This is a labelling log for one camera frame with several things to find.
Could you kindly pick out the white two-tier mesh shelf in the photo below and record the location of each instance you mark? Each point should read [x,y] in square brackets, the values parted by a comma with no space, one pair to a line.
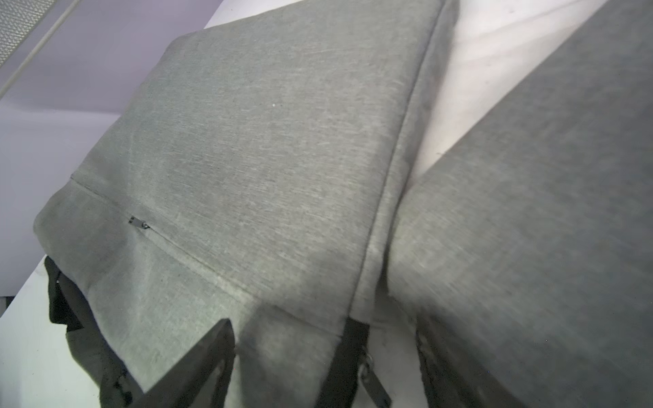
[26,28]

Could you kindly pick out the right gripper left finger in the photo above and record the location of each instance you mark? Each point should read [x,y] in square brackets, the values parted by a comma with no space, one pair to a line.
[201,378]

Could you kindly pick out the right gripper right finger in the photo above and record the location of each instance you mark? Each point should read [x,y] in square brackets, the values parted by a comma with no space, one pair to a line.
[453,378]

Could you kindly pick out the grey laptop bag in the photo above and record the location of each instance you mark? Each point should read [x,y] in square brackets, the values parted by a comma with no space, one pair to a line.
[530,240]
[254,177]

